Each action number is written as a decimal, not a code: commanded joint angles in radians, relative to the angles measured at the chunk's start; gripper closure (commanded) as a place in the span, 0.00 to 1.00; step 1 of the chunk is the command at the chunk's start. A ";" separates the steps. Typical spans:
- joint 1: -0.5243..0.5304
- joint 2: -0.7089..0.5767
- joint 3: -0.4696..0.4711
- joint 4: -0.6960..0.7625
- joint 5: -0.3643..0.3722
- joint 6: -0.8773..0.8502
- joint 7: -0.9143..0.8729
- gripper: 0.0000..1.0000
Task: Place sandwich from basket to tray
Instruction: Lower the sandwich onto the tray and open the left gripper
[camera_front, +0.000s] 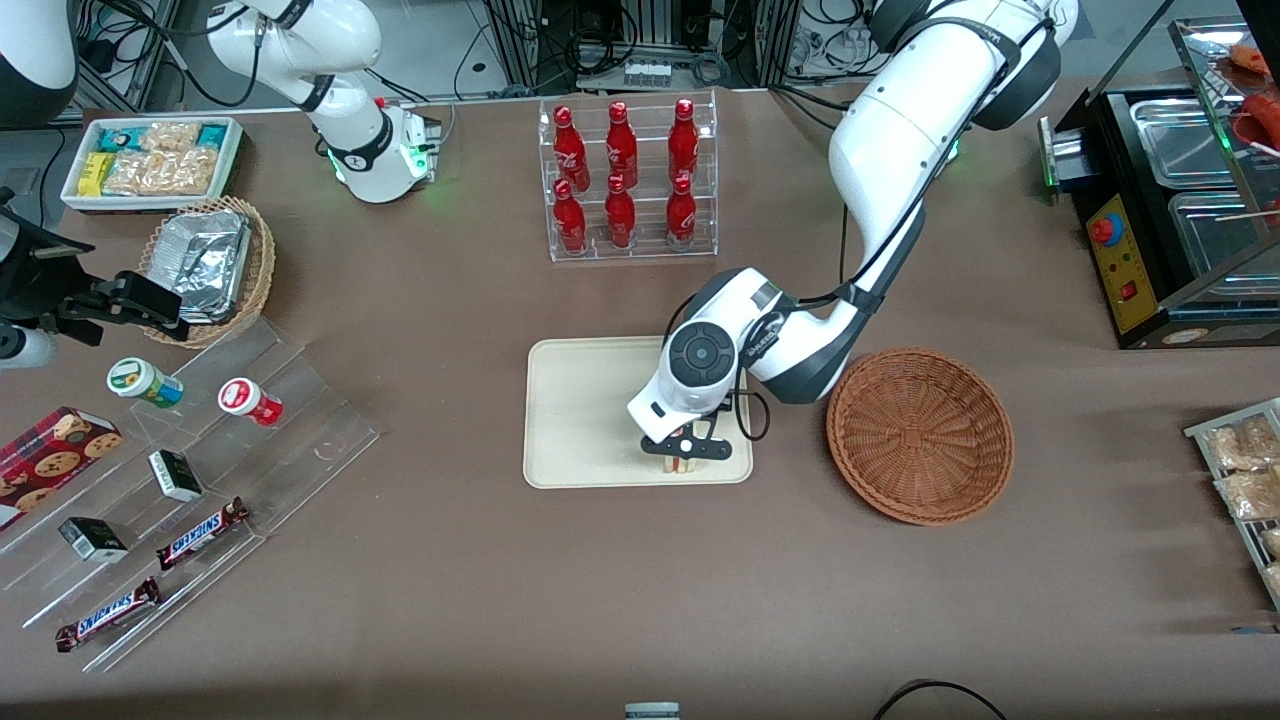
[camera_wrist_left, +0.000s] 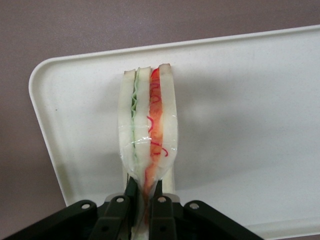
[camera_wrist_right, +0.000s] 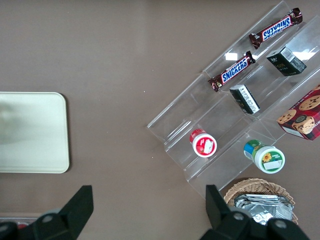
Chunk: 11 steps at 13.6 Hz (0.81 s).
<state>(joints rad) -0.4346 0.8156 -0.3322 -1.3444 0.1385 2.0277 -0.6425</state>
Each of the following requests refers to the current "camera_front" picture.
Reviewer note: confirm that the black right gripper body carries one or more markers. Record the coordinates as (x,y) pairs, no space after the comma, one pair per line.
(38,285)

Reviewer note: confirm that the triangular sandwich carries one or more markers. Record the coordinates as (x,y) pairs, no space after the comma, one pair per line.
(681,468)

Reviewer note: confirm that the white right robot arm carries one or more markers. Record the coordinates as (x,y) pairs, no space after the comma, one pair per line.
(340,50)

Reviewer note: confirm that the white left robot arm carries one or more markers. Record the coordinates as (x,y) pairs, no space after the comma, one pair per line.
(900,130)

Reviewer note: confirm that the cream rectangular tray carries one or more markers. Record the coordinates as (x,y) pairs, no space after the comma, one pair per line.
(580,410)

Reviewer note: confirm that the light wicker basket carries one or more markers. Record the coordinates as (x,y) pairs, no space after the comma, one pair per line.
(262,270)

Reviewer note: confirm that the round brown wicker basket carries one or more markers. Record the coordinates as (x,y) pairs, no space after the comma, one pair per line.
(920,440)

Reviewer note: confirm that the silver foil packets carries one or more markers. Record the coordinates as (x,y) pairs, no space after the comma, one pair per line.
(205,265)

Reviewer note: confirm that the green lid jar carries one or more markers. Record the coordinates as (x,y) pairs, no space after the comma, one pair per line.
(140,380)

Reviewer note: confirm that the white snack bin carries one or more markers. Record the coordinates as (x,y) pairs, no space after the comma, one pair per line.
(70,195)

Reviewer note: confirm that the yellow snack packet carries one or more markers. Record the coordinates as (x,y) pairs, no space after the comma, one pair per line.
(95,175)

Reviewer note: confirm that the puffed snack bag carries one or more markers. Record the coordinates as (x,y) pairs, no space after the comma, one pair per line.
(160,172)
(170,135)

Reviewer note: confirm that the red lid jar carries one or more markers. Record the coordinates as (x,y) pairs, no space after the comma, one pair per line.
(245,400)

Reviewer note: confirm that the red cookie box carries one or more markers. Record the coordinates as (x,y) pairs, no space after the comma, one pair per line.
(50,460)

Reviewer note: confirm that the teal snack packet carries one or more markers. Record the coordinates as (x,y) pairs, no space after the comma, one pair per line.
(213,135)
(118,138)

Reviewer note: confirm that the small dark box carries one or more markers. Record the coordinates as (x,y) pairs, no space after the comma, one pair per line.
(92,540)
(175,476)

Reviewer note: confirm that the clear acrylic stepped display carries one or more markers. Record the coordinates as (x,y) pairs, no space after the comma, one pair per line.
(300,420)

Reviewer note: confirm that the clear acrylic bottle rack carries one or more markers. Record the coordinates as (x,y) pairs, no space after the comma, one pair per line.
(650,250)

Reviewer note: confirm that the red soda bottle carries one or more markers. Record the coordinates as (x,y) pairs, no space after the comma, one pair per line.
(681,216)
(570,150)
(683,145)
(570,222)
(622,150)
(620,218)

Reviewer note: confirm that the Snickers bar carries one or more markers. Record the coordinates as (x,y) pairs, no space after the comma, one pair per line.
(108,614)
(200,535)

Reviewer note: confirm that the white power strip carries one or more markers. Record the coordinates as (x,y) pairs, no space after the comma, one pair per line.
(648,74)

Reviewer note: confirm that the black food warmer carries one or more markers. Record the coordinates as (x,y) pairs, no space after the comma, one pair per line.
(1120,270)

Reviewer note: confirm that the clear bagged snack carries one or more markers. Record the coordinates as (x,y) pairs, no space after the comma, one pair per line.
(1274,578)
(1272,542)
(1245,445)
(1255,495)

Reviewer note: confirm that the steel warmer pan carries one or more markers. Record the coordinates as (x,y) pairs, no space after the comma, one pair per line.
(1215,240)
(1185,140)

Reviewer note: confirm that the red sausage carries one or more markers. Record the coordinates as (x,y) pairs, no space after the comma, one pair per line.
(1265,120)

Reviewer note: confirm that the orange fried food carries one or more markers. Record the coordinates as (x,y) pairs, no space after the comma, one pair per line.
(1255,58)

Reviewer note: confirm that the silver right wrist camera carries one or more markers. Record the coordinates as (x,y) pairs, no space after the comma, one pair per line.
(25,348)

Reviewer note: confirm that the aluminium frame rack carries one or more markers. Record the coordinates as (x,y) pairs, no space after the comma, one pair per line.
(520,40)

